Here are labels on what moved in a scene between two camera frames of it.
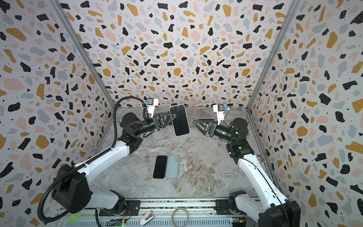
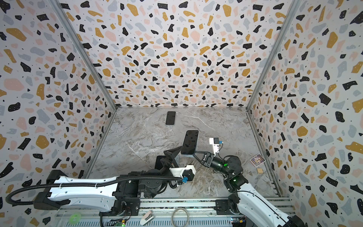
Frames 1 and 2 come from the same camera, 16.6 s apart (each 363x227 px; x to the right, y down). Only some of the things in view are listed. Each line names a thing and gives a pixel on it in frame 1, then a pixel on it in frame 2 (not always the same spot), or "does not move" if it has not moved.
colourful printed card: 261,160 does not move
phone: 160,167 does not move
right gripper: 211,128 to 205,159
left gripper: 159,121 to 173,152
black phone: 180,123 to 191,142
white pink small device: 147,217 does not move
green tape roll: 74,218 does not move
